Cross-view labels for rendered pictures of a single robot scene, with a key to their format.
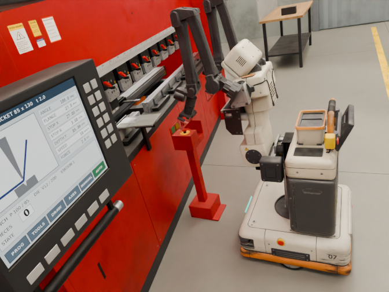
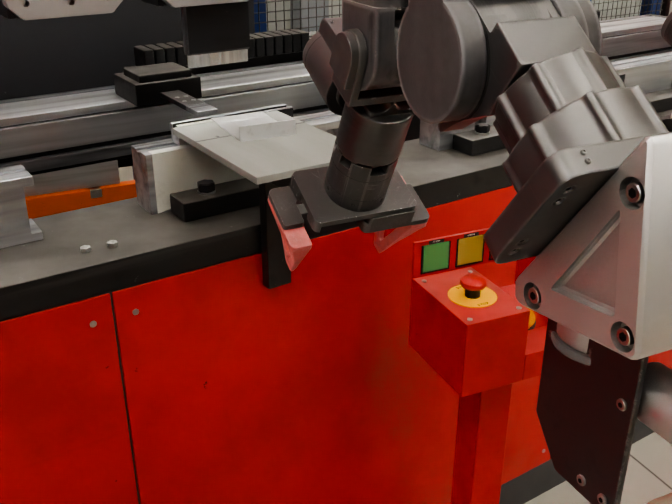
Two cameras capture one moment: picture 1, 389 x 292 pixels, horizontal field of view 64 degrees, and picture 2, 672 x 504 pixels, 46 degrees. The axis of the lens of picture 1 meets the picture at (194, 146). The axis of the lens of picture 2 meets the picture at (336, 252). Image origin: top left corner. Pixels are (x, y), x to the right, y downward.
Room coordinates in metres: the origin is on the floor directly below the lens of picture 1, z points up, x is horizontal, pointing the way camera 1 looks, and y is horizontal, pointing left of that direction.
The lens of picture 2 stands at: (1.12, -0.39, 1.33)
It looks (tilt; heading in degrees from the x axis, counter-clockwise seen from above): 25 degrees down; 36
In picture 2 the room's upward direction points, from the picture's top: straight up
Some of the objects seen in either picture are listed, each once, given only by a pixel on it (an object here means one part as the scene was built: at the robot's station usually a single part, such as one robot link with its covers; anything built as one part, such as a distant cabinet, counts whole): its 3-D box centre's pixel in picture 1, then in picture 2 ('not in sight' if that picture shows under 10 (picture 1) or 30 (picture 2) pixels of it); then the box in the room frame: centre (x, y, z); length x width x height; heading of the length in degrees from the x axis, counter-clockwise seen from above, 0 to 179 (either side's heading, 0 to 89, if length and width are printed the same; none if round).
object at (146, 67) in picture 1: (142, 61); not in sight; (2.54, 0.25, 1.26); 0.15 x 0.09 x 0.17; 159
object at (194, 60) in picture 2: (113, 104); (216, 32); (2.00, 0.46, 1.13); 0.10 x 0.02 x 0.10; 159
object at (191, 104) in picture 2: not in sight; (174, 90); (2.05, 0.61, 1.01); 0.26 x 0.12 x 0.05; 69
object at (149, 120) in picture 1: (139, 120); (268, 143); (1.95, 0.32, 1.00); 0.26 x 0.18 x 0.01; 69
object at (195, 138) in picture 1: (187, 133); (493, 304); (2.12, 0.03, 0.75); 0.20 x 0.16 x 0.18; 149
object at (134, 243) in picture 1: (174, 148); (509, 333); (2.59, 0.19, 0.41); 3.00 x 0.21 x 0.83; 159
